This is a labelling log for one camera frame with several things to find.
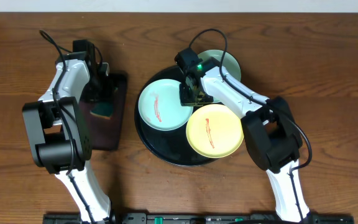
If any green sponge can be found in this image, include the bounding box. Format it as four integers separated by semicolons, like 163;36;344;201
90;101;114;119

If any light blue plate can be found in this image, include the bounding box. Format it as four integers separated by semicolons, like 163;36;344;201
137;79;193;131

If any yellow plate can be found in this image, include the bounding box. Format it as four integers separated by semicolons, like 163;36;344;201
186;104;244;159

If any pale green plate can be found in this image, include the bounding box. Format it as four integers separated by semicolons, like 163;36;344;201
197;49;242;103

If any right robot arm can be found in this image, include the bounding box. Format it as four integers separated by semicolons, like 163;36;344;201
175;55;311;223

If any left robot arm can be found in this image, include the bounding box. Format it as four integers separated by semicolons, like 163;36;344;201
22;51;115;223

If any dark brown square tray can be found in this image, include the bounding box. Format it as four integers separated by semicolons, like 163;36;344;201
79;73;127;151

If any round black tray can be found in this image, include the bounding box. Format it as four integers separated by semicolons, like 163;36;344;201
135;66;216;166

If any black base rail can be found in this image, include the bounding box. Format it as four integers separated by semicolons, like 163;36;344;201
43;212;355;224

